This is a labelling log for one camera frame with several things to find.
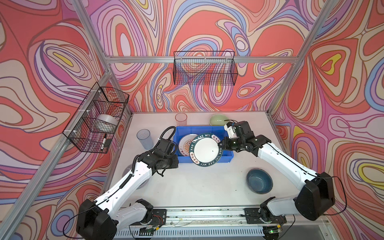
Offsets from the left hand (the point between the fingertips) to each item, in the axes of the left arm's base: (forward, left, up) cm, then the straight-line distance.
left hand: (177, 160), depth 80 cm
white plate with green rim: (+6, -15, +1) cm, 16 cm away
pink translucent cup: (+30, 0, 0) cm, 30 cm away
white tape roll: (+10, +34, +20) cm, 41 cm away
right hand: (+6, -23, +4) cm, 24 cm away
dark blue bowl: (-7, -46, -11) cm, 48 cm away
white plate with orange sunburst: (+17, -3, -9) cm, 20 cm away
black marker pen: (+4, +36, +13) cm, 38 cm away
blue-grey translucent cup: (+19, +23, -4) cm, 30 cm away
